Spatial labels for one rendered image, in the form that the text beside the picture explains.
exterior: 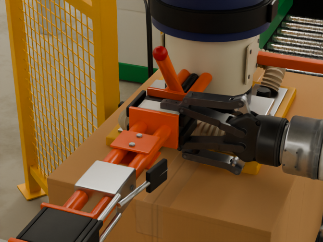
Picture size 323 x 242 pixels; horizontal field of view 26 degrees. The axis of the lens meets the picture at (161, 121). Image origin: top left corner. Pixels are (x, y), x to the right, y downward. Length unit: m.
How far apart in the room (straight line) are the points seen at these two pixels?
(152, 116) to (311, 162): 0.25
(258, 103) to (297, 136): 0.35
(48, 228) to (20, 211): 2.00
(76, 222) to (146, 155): 0.20
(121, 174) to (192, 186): 0.26
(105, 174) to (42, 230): 0.15
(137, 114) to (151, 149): 0.10
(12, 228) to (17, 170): 0.41
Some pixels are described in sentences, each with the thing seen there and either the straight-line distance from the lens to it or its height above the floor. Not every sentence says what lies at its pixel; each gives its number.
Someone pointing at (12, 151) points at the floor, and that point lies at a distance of 3.26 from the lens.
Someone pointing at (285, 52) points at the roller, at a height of 0.53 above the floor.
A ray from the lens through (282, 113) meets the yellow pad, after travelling 1.40.
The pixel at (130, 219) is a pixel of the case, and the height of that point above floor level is 0.93.
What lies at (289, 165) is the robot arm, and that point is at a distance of 1.04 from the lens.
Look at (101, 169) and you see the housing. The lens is 0.97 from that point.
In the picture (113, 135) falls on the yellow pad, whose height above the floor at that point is 0.99.
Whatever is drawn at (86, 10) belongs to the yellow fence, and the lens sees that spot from 1.95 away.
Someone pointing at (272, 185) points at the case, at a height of 0.97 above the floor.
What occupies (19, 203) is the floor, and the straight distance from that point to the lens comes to 2.90.
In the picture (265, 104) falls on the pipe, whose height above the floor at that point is 1.02.
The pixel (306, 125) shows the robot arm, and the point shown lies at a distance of 1.04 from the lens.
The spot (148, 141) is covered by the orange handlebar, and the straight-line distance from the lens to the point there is 1.03.
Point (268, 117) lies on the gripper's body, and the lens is 1.06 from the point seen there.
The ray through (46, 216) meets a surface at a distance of 0.87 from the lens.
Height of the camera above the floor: 1.63
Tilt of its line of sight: 28 degrees down
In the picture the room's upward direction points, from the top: straight up
